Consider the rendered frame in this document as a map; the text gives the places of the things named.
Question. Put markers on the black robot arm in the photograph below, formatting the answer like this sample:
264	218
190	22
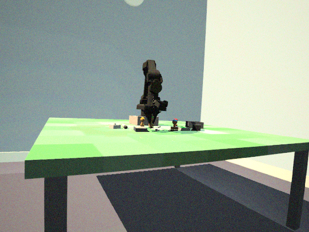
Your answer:
153	80

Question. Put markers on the beige stamp pad tin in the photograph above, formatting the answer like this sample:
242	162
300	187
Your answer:
140	129

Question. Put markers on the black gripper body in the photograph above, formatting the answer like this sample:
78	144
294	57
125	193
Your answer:
148	106

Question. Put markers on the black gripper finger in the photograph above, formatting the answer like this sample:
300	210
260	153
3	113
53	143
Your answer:
148	115
154	114

